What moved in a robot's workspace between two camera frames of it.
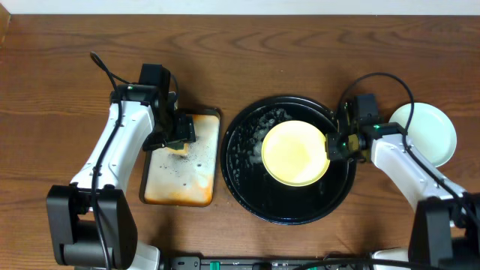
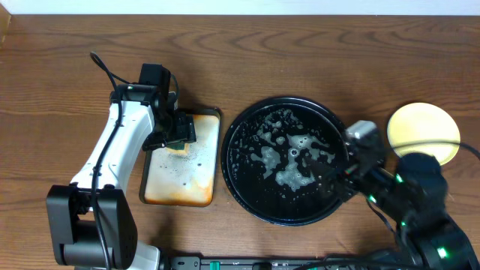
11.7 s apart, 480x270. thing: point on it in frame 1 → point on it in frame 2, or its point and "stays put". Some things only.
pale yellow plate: x=294 y=154 → x=420 y=121
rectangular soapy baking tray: x=186 y=174 stays put
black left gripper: x=169 y=139 stays put
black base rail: x=277 y=262 stays put
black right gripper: x=332 y=151 → x=329 y=181
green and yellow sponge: x=178 y=148 stays put
